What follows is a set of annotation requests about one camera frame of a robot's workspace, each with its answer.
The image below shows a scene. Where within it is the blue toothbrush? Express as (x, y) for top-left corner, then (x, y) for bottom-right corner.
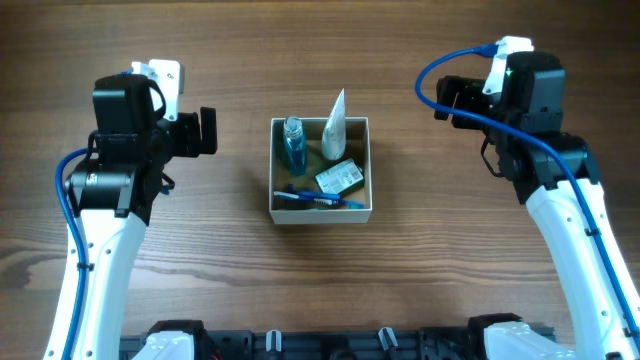
(273, 191), (365, 209)

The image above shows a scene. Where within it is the blue mouthwash bottle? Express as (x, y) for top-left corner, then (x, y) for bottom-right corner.
(283, 116), (307, 176)

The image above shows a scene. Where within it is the blue disposable razor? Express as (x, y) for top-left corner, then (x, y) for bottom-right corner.
(287, 184), (342, 201)

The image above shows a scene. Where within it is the green soap box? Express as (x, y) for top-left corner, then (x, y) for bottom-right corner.
(315, 158), (365, 196)

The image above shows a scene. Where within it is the white bamboo conditioner tube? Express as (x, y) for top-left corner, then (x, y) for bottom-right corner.
(322, 90), (346, 161)

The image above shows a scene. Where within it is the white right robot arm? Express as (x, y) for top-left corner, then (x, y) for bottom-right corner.
(419, 44), (639, 359)

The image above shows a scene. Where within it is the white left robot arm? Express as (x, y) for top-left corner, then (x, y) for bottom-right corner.
(44, 70), (217, 359)

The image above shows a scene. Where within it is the white cardboard box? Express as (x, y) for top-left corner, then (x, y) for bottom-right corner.
(267, 117), (373, 225)

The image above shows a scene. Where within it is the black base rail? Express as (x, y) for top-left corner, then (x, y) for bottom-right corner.
(119, 319), (556, 360)

